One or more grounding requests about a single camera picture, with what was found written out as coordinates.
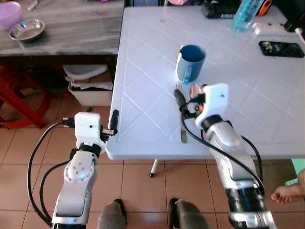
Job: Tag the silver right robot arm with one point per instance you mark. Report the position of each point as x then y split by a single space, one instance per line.
233 152

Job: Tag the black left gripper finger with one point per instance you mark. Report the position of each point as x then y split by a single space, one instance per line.
115 120

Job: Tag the white power strip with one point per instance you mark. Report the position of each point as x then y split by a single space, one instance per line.
269 28

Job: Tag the grey right robot leg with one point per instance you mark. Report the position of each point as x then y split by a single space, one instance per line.
188 215

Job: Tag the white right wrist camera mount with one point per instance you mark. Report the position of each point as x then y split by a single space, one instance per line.
218 99

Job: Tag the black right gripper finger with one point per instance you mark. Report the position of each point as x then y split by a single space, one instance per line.
179 99

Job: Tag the blue plastic water bottle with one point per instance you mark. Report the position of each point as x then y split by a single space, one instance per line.
246 16

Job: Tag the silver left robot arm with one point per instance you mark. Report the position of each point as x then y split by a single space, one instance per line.
76 183

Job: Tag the person's bare foot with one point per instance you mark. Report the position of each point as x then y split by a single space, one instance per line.
287 193

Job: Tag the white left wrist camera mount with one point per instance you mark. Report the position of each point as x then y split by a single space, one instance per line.
87 126

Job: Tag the steel bowl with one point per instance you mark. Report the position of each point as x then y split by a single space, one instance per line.
27 31

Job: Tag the blue plastic mug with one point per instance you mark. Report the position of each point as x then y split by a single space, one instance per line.
189 64

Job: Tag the steel fork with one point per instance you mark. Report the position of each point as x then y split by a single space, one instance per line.
183 131

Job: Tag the white storage bin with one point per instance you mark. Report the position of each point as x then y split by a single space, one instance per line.
90 95

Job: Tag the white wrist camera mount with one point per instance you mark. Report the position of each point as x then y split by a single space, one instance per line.
87 126
218 99

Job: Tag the black smartphone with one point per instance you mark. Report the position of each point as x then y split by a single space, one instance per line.
281 49

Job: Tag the small grey stick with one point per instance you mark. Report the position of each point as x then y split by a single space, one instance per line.
33 5

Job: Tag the red plastic stool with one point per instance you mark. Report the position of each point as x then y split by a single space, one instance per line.
21 102

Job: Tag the steel spoon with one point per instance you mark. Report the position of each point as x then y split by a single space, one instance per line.
195 90

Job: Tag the black box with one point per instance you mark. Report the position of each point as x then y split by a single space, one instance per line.
291 12

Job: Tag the pink object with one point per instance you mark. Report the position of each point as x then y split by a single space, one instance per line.
177 2

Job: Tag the green plastic object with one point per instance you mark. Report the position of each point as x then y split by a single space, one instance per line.
298 171

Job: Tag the black and orange device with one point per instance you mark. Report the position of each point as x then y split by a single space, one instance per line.
217 9

